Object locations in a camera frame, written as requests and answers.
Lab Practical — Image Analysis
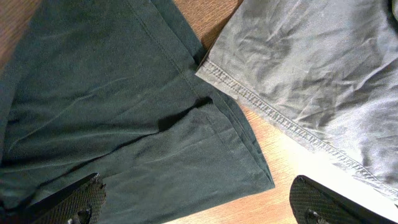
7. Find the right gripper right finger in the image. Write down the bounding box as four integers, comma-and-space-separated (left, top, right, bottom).
289, 175, 397, 224

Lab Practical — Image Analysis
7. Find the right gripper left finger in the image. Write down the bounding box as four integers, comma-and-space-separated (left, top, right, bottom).
21, 173, 106, 224

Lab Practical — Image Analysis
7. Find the black Nike t-shirt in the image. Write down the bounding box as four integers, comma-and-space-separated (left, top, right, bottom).
1, 0, 274, 223

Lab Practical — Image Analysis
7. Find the grey garment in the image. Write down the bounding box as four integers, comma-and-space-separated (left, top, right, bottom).
197, 0, 397, 202

